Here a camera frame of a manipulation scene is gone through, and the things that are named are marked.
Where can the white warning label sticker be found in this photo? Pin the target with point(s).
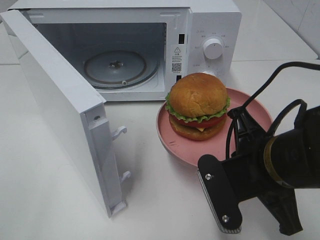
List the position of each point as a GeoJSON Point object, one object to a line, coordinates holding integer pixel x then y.
{"type": "Point", "coordinates": [177, 58]}

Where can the white lower timer knob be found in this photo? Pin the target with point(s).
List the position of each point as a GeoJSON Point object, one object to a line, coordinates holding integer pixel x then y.
{"type": "Point", "coordinates": [209, 73]}

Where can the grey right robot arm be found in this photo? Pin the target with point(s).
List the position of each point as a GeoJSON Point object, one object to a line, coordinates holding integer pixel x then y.
{"type": "Point", "coordinates": [307, 123]}

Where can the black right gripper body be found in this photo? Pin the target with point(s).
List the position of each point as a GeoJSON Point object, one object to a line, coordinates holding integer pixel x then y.
{"type": "Point", "coordinates": [271, 171]}

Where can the white upper power knob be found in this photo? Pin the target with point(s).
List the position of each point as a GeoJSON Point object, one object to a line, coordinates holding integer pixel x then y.
{"type": "Point", "coordinates": [212, 48]}

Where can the burger with lettuce and tomato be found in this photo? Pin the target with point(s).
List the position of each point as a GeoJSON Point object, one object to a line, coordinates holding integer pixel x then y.
{"type": "Point", "coordinates": [197, 106]}

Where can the white microwave door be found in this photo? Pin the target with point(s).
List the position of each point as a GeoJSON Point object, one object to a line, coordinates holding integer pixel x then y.
{"type": "Point", "coordinates": [74, 110]}

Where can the white microwave oven body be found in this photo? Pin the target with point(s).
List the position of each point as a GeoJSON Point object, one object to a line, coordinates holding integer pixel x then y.
{"type": "Point", "coordinates": [81, 29]}

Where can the pink round plate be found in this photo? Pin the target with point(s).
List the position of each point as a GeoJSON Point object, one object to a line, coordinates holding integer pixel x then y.
{"type": "Point", "coordinates": [189, 150]}

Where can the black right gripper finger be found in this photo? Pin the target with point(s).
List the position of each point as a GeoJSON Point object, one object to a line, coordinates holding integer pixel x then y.
{"type": "Point", "coordinates": [246, 130]}
{"type": "Point", "coordinates": [218, 192]}

